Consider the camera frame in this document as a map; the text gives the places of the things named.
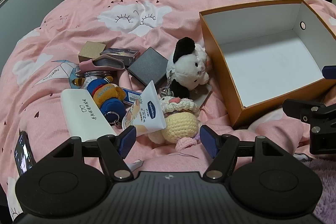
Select white black-eared plush toy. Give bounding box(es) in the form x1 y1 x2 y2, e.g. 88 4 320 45
167 37 212 99

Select purple fuzzy blanket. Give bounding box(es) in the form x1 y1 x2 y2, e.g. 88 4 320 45
304 156 336 224

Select black smartphone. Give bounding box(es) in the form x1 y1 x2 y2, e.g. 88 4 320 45
14 131 36 177

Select illustrated card box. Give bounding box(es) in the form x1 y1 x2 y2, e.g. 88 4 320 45
100 48 140 68

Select pink card holder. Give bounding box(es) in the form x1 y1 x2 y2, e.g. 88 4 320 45
79 55 125 74

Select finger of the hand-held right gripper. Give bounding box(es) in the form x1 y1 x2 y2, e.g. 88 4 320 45
322 65 336 80
282 98 336 135

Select cream crochet doll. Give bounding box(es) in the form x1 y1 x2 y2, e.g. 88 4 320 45
148 95 202 151

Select white rectangular case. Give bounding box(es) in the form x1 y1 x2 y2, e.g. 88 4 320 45
60 89 118 143

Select white lotion tube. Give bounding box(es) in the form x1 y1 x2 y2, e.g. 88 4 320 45
122 80 167 135

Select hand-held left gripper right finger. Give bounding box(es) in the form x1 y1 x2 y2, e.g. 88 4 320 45
199 125 288 182

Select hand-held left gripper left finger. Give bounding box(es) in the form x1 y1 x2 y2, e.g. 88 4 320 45
50 126 137 182

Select blue white card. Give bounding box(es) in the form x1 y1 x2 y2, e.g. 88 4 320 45
123 88 143 105

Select dark grey box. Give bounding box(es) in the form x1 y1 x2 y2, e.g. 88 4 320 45
127 47 169 87

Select orange cardboard box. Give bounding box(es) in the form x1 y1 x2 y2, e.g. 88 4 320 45
199 0 336 128

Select small brown box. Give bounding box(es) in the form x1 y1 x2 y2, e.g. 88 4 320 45
78 41 107 64

